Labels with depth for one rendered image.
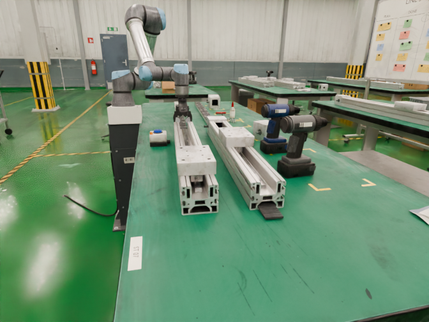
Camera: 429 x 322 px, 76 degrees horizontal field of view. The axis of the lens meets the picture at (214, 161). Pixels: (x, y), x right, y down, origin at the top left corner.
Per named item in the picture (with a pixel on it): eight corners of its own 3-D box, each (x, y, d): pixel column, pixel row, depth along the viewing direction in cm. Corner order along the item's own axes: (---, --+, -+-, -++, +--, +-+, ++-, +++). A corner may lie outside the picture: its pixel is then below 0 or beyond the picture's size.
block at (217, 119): (202, 132, 159) (202, 116, 155) (223, 131, 161) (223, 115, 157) (204, 136, 150) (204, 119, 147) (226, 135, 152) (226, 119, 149)
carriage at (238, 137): (218, 142, 119) (218, 127, 117) (242, 142, 121) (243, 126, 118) (225, 154, 104) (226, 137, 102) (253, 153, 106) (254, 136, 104)
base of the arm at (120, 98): (109, 107, 176) (107, 91, 173) (114, 105, 190) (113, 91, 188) (133, 107, 178) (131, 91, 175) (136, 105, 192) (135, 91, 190)
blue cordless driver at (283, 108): (256, 149, 129) (260, 103, 122) (295, 147, 133) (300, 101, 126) (263, 154, 122) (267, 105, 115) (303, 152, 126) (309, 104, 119)
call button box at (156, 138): (150, 142, 138) (149, 130, 136) (170, 141, 140) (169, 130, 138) (149, 147, 131) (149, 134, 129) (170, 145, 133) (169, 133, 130)
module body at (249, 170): (209, 136, 151) (209, 121, 148) (226, 135, 152) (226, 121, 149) (249, 210, 77) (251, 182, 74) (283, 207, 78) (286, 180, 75)
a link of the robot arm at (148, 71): (120, -5, 146) (146, 73, 135) (140, -1, 152) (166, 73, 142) (115, 13, 155) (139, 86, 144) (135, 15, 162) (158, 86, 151)
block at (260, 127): (248, 138, 147) (249, 121, 143) (265, 136, 152) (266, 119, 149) (260, 144, 139) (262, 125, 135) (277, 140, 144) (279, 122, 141)
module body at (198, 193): (174, 137, 148) (173, 121, 145) (192, 137, 149) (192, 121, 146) (181, 214, 74) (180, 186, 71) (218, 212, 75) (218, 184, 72)
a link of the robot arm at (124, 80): (110, 91, 183) (108, 69, 179) (129, 91, 190) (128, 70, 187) (115, 91, 173) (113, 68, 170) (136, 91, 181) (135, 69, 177)
